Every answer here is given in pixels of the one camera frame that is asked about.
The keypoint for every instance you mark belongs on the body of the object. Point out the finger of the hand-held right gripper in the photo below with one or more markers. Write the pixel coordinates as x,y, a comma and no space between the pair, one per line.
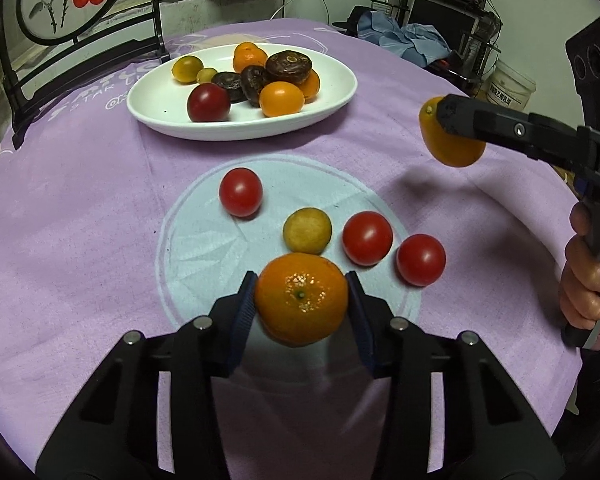
500,127

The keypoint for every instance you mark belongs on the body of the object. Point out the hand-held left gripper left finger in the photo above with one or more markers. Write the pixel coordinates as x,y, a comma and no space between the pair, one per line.
245,305

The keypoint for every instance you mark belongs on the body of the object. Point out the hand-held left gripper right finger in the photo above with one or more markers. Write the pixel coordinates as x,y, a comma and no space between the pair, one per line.
360,310

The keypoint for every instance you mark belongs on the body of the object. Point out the smooth orange kumquat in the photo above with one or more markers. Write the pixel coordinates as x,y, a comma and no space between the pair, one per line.
281,99
455,150

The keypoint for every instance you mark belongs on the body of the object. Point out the dark red plum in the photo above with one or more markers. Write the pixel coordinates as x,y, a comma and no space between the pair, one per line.
208,102

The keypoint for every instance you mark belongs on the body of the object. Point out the dark brown passion fruit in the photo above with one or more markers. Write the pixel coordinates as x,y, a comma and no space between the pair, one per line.
228,85
254,85

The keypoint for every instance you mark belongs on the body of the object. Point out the large dark wrinkled passion fruit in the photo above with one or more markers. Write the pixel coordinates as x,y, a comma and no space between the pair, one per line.
288,66

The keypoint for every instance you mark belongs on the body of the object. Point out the white oval plate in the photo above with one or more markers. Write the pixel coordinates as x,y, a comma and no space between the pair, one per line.
150,105

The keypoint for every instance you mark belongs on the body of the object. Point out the yellow-green citrus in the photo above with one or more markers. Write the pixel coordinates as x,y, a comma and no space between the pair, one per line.
187,68
307,230

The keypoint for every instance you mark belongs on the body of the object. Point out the person's right hand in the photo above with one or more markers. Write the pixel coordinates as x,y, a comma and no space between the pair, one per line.
582,280

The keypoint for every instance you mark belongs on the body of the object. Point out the white plastic bucket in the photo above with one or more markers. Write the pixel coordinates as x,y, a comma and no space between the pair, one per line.
510,85

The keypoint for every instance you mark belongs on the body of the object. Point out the black metal rack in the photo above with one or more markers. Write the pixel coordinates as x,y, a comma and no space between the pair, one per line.
480,60

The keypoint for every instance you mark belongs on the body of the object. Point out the red cherry tomato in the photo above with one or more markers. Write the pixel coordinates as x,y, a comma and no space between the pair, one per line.
240,191
367,237
421,260

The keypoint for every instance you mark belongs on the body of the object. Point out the black monitor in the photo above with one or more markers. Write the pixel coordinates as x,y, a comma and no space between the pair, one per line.
440,20

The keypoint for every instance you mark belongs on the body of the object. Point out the blue cloth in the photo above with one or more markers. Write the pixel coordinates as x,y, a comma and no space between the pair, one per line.
410,37

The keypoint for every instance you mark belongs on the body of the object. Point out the black bag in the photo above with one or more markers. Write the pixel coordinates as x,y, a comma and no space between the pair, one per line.
350,22

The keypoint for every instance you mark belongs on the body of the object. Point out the purple tablecloth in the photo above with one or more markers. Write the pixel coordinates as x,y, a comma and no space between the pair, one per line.
80,210

